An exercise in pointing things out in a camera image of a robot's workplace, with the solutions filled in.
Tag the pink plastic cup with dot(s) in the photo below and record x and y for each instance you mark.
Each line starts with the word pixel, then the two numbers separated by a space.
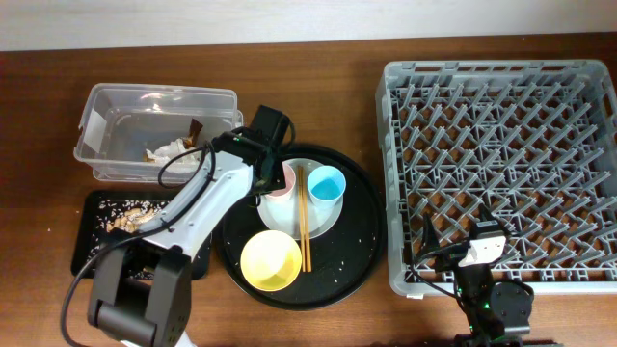
pixel 286 192

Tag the black rectangular tray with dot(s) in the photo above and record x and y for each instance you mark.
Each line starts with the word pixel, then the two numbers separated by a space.
pixel 90 239

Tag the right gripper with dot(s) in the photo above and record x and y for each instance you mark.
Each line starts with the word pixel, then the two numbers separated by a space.
pixel 451 253

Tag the blue plastic cup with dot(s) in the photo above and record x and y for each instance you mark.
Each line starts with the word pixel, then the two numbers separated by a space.
pixel 326 186

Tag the round black serving tray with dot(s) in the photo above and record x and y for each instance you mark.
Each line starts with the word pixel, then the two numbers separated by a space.
pixel 342 259

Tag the grey dishwasher rack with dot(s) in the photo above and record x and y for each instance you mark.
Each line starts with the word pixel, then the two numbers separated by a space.
pixel 534 141

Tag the clear plastic bin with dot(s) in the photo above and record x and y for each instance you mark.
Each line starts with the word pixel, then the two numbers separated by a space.
pixel 122 122

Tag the grey round plate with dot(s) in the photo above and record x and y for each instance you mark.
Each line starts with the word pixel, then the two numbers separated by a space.
pixel 284 215

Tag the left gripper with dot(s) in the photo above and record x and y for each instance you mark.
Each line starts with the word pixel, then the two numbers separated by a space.
pixel 280 179

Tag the wooden chopstick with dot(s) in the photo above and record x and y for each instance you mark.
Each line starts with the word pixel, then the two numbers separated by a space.
pixel 300 174
pixel 307 243

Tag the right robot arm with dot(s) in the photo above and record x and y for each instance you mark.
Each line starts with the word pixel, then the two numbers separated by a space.
pixel 498 311

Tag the yellow bowl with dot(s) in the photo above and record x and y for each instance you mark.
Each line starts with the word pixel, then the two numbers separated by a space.
pixel 270 261

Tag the white napkin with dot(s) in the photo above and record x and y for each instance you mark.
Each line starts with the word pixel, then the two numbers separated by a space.
pixel 163 155

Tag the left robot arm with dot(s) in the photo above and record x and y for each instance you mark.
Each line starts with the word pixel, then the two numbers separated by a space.
pixel 142 287

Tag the food scraps with rice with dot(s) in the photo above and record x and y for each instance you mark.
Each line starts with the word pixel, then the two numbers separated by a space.
pixel 127 215

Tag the brown snack wrapper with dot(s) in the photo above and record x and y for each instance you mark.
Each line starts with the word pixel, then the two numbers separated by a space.
pixel 194 131

